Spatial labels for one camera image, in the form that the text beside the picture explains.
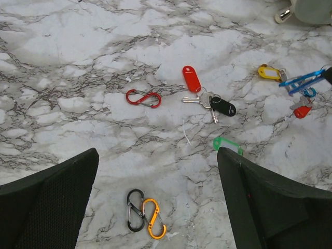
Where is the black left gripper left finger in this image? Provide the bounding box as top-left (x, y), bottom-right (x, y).
top-left (1, 148), bottom-right (99, 248)

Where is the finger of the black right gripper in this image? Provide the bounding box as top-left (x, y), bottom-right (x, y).
top-left (323, 67), bottom-right (332, 84)

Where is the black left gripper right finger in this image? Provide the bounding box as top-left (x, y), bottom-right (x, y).
top-left (217, 148), bottom-right (331, 248)

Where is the blue S carabiner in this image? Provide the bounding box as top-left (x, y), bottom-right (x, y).
top-left (281, 69), bottom-right (326, 95)
top-left (303, 87), bottom-right (316, 98)

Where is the red key tag white label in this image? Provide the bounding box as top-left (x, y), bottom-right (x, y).
top-left (294, 106), bottom-right (312, 119)

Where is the yellow key tag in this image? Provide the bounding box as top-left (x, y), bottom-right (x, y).
top-left (258, 64), bottom-right (281, 81)

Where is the green key tag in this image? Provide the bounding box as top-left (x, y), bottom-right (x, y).
top-left (213, 137), bottom-right (243, 156)

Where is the cream cylindrical drum holder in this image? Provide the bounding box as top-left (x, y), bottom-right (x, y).
top-left (274, 0), bottom-right (332, 25)

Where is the black S carabiner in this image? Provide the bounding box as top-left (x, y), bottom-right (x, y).
top-left (127, 189), bottom-right (145, 232)

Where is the silver key under black tag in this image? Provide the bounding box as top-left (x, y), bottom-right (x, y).
top-left (210, 108), bottom-right (218, 124)

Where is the orange S carabiner lower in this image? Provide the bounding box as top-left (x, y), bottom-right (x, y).
top-left (142, 198), bottom-right (167, 240)

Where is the black key tag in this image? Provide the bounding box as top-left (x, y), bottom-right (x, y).
top-left (210, 96), bottom-right (237, 117)

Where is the silver key on solid red tag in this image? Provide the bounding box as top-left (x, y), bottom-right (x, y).
top-left (182, 92), bottom-right (215, 109)

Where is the solid red key tag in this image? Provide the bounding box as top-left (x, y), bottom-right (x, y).
top-left (182, 65), bottom-right (202, 93)

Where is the red S carabiner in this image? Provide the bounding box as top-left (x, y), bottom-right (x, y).
top-left (126, 89), bottom-right (162, 108)

